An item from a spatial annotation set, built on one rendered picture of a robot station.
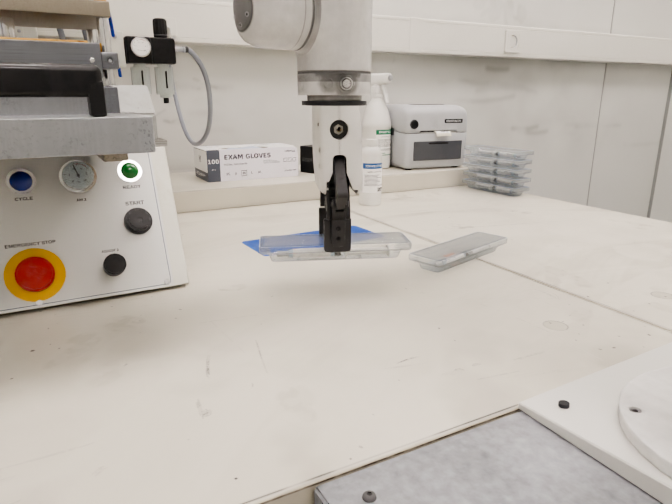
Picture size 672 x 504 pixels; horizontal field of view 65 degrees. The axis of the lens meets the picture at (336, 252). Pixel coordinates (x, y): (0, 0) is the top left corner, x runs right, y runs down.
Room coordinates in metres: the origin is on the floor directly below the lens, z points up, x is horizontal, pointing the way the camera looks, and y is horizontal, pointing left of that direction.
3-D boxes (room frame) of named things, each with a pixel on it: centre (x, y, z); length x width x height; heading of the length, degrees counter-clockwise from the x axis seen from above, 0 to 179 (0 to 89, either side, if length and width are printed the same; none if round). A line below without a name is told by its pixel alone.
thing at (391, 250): (0.63, 0.00, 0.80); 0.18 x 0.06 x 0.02; 97
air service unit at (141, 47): (1.02, 0.34, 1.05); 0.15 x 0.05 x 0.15; 119
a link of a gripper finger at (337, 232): (0.59, 0.00, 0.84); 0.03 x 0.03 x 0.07; 7
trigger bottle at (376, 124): (1.48, -0.11, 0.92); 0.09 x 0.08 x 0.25; 49
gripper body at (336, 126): (0.63, 0.00, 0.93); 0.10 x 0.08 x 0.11; 7
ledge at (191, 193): (1.41, 0.04, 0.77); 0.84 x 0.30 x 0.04; 118
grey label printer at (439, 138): (1.55, -0.23, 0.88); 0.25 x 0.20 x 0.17; 22
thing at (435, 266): (0.76, -0.19, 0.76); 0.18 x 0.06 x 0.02; 134
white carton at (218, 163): (1.32, 0.22, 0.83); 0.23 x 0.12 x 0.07; 118
